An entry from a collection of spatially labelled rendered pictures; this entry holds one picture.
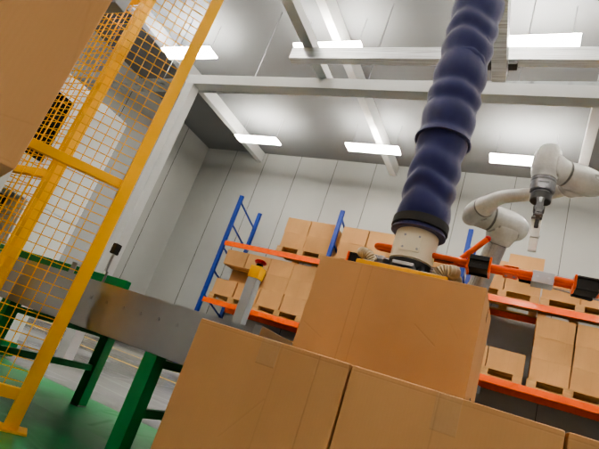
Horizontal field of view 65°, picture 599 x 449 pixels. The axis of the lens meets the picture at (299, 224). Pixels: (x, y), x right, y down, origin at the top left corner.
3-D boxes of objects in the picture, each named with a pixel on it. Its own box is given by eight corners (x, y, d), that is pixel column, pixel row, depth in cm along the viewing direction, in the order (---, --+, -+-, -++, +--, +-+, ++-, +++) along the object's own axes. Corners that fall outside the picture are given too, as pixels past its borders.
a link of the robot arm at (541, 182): (531, 173, 181) (529, 186, 179) (558, 175, 177) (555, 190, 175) (529, 184, 188) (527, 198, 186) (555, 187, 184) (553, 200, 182)
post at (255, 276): (182, 448, 237) (250, 264, 268) (190, 448, 243) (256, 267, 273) (192, 453, 234) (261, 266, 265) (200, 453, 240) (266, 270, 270)
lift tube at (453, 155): (386, 219, 186) (445, 17, 217) (396, 240, 204) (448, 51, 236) (443, 228, 176) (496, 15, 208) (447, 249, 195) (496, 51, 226)
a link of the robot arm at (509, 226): (431, 335, 256) (469, 348, 257) (439, 347, 240) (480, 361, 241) (487, 202, 244) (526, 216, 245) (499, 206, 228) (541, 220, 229)
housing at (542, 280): (531, 281, 166) (533, 269, 167) (529, 286, 171) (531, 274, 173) (553, 285, 162) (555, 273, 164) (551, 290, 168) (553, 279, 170)
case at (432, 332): (287, 357, 168) (321, 254, 180) (324, 374, 202) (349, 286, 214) (461, 413, 141) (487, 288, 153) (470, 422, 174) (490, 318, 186)
